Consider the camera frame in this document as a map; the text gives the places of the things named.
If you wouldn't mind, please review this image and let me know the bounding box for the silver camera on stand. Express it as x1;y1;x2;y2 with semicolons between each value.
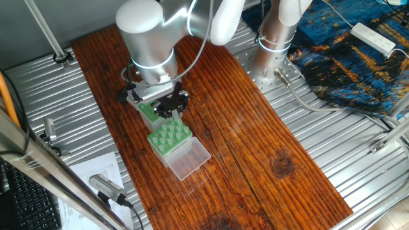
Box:
43;117;58;143

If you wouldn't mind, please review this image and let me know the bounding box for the white power strip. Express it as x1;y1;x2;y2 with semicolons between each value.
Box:
350;22;397;59

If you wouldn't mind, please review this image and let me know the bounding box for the white power strip cable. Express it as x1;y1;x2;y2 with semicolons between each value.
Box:
388;47;409;60

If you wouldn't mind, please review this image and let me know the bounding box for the brown wooden board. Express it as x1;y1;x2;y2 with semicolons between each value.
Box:
70;9;354;230

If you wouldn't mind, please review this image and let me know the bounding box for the aluminium profile bar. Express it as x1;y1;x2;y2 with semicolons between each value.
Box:
386;92;409;118

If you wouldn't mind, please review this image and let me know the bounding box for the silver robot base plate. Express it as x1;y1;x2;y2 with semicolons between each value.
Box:
235;44;306;94

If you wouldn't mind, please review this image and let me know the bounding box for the black keyboard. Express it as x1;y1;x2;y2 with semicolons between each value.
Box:
0;159;62;230

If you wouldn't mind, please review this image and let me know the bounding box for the blue starry painted cloth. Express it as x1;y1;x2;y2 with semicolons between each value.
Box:
239;0;409;119

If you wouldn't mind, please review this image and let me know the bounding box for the pale blue plastic object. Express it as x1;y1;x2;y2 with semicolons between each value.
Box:
376;0;409;6

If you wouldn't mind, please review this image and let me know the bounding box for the grey robot cable with connector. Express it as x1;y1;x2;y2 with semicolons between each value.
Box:
274;68;409;144

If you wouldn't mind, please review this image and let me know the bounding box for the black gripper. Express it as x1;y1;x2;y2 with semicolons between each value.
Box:
155;81;190;119

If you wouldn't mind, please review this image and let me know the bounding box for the thin white cable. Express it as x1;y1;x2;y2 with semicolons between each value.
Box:
321;0;354;29

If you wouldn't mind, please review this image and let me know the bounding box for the aluminium post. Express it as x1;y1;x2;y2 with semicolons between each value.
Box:
24;0;73;70

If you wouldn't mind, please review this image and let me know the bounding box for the silver camera with black cable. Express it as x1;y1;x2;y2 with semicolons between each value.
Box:
88;174;128;207

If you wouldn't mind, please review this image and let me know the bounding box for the printed white paper sheet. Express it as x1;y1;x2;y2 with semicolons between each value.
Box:
58;151;134;230

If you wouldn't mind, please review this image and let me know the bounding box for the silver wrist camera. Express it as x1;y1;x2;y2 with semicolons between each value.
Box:
126;81;175;105

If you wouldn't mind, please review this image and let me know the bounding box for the aluminium profile with bracket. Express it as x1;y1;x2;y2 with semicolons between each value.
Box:
369;118;409;154

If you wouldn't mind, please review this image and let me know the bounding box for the clear box with green rack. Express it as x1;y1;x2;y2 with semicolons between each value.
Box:
146;116;212;182
126;92;170;132

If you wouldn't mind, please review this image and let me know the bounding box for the aluminium frame beam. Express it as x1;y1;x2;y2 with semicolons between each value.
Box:
0;107;130;230

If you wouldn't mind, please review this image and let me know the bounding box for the orange tube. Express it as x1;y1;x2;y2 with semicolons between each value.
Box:
0;72;20;128

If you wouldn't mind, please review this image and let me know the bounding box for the black cable ring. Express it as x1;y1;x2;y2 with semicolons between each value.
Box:
52;50;75;65

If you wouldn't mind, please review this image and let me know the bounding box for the black camera cable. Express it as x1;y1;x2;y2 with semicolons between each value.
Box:
123;198;144;230

